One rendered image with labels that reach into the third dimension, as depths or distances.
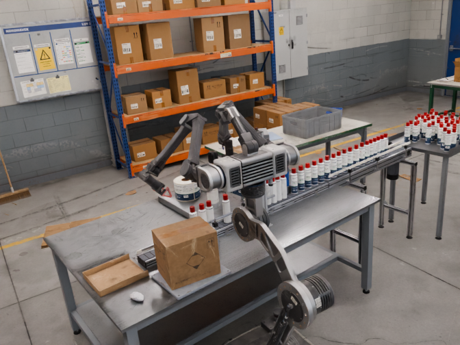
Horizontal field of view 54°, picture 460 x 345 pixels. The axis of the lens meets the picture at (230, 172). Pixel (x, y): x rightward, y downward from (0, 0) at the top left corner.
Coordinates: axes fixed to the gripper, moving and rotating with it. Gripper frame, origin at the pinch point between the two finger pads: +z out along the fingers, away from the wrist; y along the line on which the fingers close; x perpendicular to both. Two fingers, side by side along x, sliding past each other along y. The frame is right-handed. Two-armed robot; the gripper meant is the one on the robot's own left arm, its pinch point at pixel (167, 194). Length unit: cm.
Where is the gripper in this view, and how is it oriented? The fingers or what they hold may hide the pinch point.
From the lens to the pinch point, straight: 290.3
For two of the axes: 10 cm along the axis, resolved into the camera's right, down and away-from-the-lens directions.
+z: 6.0, 5.6, 5.7
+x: -5.9, 7.9, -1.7
